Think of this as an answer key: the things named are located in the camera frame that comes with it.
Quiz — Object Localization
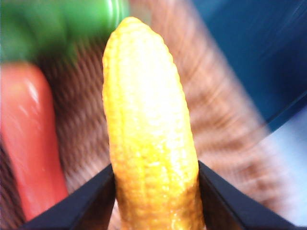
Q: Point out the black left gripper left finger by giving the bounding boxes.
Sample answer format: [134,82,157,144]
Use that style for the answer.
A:
[20,164,117,230]

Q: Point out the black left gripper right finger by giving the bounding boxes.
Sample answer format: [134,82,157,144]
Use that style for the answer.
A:
[198,160,297,230]

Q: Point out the yellow corn cob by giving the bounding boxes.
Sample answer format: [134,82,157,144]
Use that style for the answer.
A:
[102,16,206,230]

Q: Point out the brown wicker basket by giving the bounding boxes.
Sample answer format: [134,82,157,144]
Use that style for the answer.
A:
[0,0,288,230]

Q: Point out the dark green vegetable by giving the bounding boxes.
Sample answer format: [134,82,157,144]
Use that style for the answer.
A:
[0,0,107,63]

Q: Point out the bright green vegetable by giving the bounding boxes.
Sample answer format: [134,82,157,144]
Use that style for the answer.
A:
[105,0,131,32]

